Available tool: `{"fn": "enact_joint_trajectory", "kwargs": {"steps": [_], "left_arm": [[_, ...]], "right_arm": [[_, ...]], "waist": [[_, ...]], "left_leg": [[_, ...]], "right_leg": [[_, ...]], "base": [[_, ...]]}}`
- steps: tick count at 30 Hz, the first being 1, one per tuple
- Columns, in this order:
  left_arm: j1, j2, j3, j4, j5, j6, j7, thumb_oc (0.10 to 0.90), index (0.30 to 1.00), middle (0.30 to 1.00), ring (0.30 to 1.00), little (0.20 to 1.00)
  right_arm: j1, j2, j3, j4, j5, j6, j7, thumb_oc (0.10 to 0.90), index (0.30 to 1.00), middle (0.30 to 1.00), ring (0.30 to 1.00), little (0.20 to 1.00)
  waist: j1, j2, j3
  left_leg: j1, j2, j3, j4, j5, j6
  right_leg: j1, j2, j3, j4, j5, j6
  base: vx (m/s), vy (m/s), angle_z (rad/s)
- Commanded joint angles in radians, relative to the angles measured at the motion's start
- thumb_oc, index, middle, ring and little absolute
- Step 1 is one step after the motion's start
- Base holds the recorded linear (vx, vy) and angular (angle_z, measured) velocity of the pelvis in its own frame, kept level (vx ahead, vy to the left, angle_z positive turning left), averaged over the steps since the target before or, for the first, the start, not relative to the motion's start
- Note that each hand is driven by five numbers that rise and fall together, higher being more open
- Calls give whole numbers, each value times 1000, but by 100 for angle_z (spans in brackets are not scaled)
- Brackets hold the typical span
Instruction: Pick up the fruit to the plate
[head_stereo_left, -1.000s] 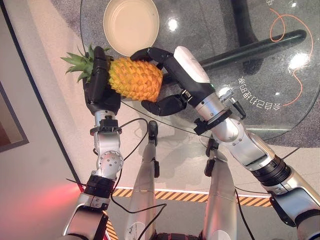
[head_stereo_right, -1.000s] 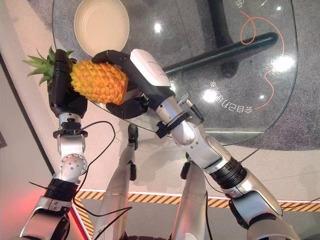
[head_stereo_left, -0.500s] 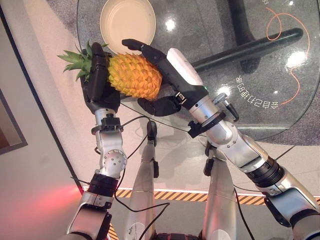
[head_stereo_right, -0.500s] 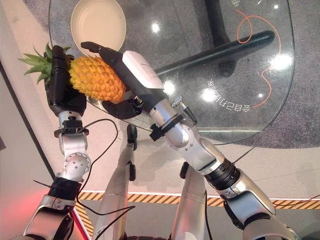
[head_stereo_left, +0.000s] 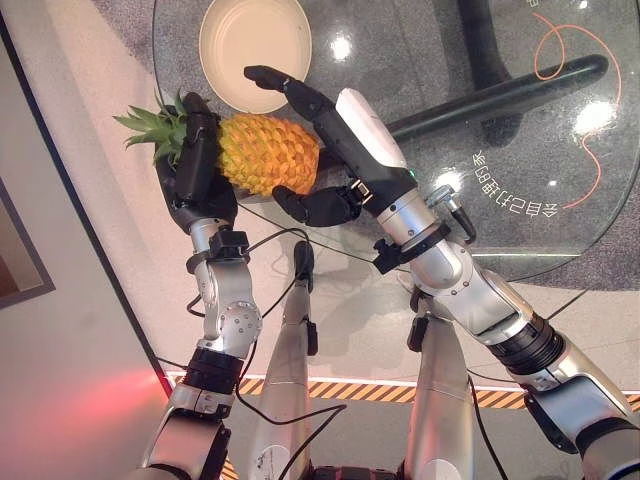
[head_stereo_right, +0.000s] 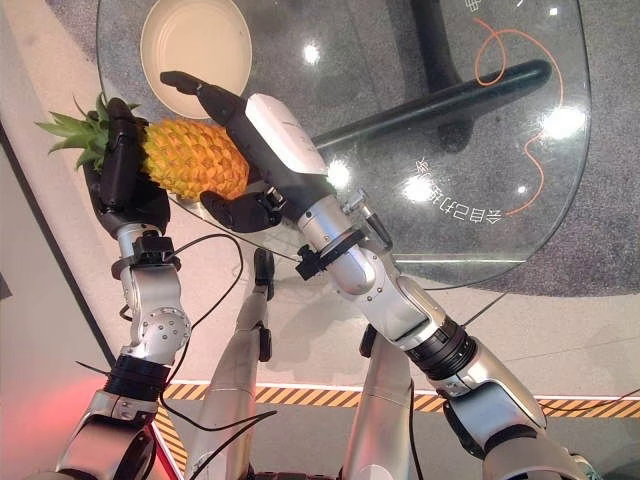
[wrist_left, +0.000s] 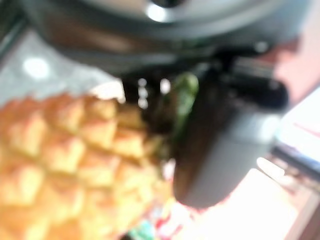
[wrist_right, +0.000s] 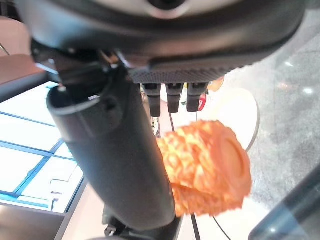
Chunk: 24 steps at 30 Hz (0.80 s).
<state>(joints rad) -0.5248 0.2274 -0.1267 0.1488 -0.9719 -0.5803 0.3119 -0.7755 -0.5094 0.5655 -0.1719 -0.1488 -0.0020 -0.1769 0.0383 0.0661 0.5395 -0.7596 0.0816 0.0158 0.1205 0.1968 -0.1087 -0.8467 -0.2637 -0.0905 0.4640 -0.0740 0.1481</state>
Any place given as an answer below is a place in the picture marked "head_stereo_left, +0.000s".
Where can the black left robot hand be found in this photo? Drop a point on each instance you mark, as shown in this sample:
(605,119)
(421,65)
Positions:
(192,165)

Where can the yellow pineapple with green crown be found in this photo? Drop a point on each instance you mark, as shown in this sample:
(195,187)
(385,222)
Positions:
(260,152)

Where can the yellow black hazard floor tape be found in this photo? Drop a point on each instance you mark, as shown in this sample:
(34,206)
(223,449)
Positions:
(360,391)

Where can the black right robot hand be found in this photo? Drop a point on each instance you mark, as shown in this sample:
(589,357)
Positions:
(350,135)

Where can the silver left robot leg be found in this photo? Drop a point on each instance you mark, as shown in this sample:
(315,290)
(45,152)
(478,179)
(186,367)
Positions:
(287,370)

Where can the dark framed wall panel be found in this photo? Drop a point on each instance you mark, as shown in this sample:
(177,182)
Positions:
(22,250)

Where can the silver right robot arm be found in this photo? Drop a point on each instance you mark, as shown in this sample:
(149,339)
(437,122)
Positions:
(495,310)

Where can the round glass table top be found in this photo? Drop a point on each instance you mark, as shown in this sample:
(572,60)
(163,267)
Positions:
(500,150)

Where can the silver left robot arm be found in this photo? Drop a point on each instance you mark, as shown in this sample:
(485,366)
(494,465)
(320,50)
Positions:
(215,320)

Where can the black tubular table base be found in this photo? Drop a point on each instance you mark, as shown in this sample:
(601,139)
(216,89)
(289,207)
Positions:
(500,90)

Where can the silver robot leg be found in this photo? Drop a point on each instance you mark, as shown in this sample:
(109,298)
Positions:
(287,370)
(435,395)

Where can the cream round plate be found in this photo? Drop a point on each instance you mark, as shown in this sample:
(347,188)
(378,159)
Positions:
(255,50)

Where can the silver right robot leg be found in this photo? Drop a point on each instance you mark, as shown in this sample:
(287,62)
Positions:
(435,395)

